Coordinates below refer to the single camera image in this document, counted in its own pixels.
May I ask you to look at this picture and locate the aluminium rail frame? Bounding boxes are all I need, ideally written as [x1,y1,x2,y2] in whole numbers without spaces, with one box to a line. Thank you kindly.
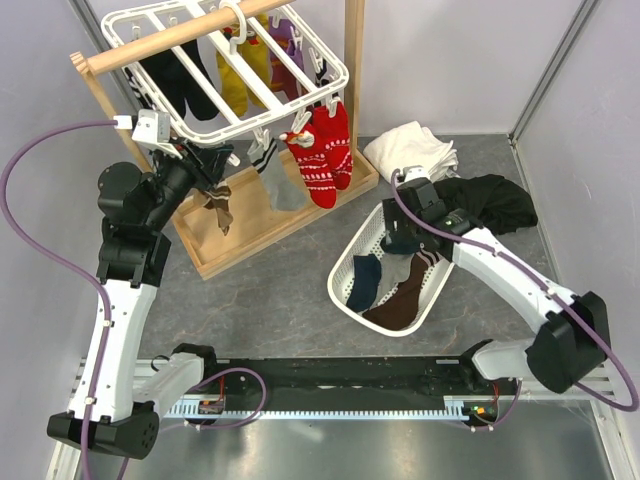
[47,357,621,479]

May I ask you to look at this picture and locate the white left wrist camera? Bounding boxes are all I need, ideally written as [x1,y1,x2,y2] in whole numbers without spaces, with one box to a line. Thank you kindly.
[132,109,178,156]

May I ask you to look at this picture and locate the brown striped sock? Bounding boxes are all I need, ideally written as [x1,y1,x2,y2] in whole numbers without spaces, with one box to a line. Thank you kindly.
[202,181,234,236]

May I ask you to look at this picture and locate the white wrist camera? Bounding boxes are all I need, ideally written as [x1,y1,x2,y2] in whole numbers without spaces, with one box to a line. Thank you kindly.
[396,166,429,185]
[132,109,178,156]

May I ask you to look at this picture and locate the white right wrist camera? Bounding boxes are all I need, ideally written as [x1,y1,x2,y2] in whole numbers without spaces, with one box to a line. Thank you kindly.
[396,166,429,185]

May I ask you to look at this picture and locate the navy blue sock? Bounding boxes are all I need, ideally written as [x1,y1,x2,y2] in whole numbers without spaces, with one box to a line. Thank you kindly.
[346,254,382,312]

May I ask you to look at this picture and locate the white perforated laundry basket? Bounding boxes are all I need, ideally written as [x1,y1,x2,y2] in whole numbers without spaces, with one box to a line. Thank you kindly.
[327,203,454,338]

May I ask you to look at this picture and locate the wooden drying rack stand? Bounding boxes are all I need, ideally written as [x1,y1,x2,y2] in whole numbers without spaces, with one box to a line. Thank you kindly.
[70,1,360,280]

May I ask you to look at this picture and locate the white plastic clip hanger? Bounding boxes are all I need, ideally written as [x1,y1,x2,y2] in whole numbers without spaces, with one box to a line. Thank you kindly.
[90,1,349,147]

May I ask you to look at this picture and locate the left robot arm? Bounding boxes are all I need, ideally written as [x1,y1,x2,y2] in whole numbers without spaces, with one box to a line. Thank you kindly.
[47,143,233,459]

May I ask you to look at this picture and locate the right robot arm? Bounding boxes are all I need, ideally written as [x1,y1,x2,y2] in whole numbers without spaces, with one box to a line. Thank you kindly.
[383,176,610,394]

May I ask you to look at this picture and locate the red patterned Christmas sock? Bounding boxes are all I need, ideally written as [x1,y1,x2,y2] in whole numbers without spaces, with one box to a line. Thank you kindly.
[312,102,353,190]

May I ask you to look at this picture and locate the yellow reindeer sock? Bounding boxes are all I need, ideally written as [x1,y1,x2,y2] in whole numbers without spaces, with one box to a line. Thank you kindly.
[214,13,274,119]

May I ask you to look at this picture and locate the crumpled black cloth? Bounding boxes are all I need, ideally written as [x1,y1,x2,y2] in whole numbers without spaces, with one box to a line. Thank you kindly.
[434,174,538,235]

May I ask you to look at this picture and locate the plain black sock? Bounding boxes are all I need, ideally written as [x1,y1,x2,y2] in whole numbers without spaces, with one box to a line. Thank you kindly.
[140,50,219,121]

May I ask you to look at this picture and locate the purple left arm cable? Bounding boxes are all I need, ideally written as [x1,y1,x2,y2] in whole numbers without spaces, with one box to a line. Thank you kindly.
[0,119,121,480]

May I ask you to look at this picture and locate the purple striped sock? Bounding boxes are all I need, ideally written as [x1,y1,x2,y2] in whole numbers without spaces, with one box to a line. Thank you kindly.
[267,17,306,99]

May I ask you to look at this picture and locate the folded white towel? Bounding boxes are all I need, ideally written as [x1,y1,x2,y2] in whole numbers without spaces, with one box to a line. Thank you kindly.
[363,121,458,184]

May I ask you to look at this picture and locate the black sock white stripes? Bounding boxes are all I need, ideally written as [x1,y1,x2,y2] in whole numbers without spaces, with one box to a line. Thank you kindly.
[122,67,148,109]

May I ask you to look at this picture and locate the brown sock in basket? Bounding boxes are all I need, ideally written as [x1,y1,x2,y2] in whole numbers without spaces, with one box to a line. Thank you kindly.
[362,252,442,331]

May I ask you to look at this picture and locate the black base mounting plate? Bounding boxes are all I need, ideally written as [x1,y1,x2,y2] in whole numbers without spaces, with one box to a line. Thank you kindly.
[185,355,519,427]

